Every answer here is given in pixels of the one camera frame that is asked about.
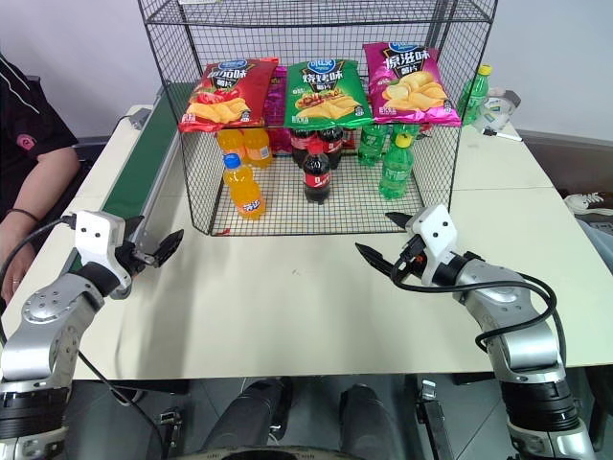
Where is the green soda bottle yellow cap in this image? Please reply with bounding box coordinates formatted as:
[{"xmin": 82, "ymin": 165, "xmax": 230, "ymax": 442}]
[
  {"xmin": 456, "ymin": 63, "xmax": 495, "ymax": 127},
  {"xmin": 378, "ymin": 133, "xmax": 417, "ymax": 201}
]

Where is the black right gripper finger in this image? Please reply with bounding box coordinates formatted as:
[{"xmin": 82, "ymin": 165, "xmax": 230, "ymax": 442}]
[
  {"xmin": 384, "ymin": 211, "xmax": 412, "ymax": 234},
  {"xmin": 353, "ymin": 241, "xmax": 399, "ymax": 280}
]

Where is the person bare hand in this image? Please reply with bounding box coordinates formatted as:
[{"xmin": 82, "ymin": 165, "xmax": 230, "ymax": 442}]
[{"xmin": 0, "ymin": 246, "xmax": 29, "ymax": 302}]

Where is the purple snack bag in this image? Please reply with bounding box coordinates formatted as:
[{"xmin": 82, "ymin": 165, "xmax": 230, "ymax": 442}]
[{"xmin": 264, "ymin": 78, "xmax": 289, "ymax": 125}]

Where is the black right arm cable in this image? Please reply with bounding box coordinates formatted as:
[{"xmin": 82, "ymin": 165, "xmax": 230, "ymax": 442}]
[{"xmin": 390, "ymin": 257, "xmax": 567, "ymax": 371}]

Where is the magenta potato chips bag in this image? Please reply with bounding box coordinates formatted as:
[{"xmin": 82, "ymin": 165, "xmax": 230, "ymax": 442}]
[{"xmin": 361, "ymin": 41, "xmax": 463, "ymax": 127}]

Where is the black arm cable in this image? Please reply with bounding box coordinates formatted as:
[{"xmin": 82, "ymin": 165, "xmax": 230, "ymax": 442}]
[
  {"xmin": 0, "ymin": 216, "xmax": 167, "ymax": 460},
  {"xmin": 390, "ymin": 257, "xmax": 567, "ymax": 371}
]

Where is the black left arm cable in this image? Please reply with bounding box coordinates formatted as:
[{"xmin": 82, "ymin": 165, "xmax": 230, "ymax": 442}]
[{"xmin": 0, "ymin": 216, "xmax": 167, "ymax": 460}]

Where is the person black shirt torso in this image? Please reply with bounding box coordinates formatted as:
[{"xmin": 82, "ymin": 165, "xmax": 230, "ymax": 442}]
[{"xmin": 0, "ymin": 49, "xmax": 80, "ymax": 165}]

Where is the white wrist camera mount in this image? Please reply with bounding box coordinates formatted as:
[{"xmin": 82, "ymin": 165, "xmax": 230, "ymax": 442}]
[
  {"xmin": 73, "ymin": 209, "xmax": 134, "ymax": 289},
  {"xmin": 404, "ymin": 203, "xmax": 461, "ymax": 285}
]

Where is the black table frame bracket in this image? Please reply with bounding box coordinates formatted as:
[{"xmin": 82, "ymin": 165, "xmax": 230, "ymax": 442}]
[
  {"xmin": 414, "ymin": 378, "xmax": 455, "ymax": 460},
  {"xmin": 159, "ymin": 406, "xmax": 184, "ymax": 460}
]

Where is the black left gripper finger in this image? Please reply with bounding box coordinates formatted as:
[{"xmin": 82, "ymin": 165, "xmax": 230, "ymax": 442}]
[
  {"xmin": 124, "ymin": 215, "xmax": 147, "ymax": 242},
  {"xmin": 151, "ymin": 228, "xmax": 186, "ymax": 268}
]

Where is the blue jeans leg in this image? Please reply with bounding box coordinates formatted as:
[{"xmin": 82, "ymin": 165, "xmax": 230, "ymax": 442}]
[{"xmin": 573, "ymin": 210, "xmax": 613, "ymax": 288}]

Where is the green conveyor belt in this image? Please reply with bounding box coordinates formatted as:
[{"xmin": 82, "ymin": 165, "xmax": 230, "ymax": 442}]
[{"xmin": 63, "ymin": 82, "xmax": 193, "ymax": 288}]

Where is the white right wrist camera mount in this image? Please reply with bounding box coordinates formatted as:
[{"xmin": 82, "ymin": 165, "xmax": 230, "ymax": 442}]
[{"xmin": 404, "ymin": 203, "xmax": 461, "ymax": 285}]

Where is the cola bottle red cap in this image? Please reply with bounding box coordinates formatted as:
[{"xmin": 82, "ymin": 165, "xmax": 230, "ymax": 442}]
[{"xmin": 302, "ymin": 140, "xmax": 334, "ymax": 207}]

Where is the green potato chips bag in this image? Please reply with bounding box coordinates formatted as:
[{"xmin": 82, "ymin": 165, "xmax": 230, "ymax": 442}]
[{"xmin": 283, "ymin": 58, "xmax": 375, "ymax": 130}]

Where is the black marker pen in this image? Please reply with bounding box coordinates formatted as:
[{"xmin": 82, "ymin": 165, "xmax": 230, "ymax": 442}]
[{"xmin": 482, "ymin": 127, "xmax": 524, "ymax": 143}]

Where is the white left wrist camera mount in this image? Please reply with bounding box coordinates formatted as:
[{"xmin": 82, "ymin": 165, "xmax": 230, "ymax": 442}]
[{"xmin": 73, "ymin": 209, "xmax": 134, "ymax": 289}]

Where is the black wire mesh shelf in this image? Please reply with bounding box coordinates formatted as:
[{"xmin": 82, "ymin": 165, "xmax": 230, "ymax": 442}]
[{"xmin": 136, "ymin": 0, "xmax": 499, "ymax": 238}]

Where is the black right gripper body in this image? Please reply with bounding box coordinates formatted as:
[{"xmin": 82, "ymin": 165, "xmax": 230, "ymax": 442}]
[{"xmin": 392, "ymin": 235, "xmax": 431, "ymax": 287}]

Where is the orange soda bottle blue cap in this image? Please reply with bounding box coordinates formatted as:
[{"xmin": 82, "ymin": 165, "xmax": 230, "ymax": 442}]
[{"xmin": 222, "ymin": 152, "xmax": 266, "ymax": 222}]

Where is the red potato chips bag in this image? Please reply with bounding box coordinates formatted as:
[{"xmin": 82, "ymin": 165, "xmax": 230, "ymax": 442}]
[{"xmin": 177, "ymin": 57, "xmax": 281, "ymax": 134}]

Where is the dark rounded shape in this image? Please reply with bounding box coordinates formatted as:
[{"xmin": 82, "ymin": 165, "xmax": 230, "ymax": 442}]
[
  {"xmin": 202, "ymin": 377, "xmax": 295, "ymax": 452},
  {"xmin": 338, "ymin": 382, "xmax": 399, "ymax": 452}
]

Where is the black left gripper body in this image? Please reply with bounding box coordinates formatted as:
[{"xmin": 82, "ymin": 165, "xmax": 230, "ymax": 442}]
[{"xmin": 116, "ymin": 230, "xmax": 161, "ymax": 279}]

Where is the white laced sneaker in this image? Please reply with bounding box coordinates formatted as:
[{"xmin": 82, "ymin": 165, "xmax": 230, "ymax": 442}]
[{"xmin": 563, "ymin": 191, "xmax": 613, "ymax": 218}]

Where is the clear plastic blue label container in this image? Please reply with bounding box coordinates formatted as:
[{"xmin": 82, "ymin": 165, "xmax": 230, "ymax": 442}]
[{"xmin": 470, "ymin": 87, "xmax": 522, "ymax": 133}]

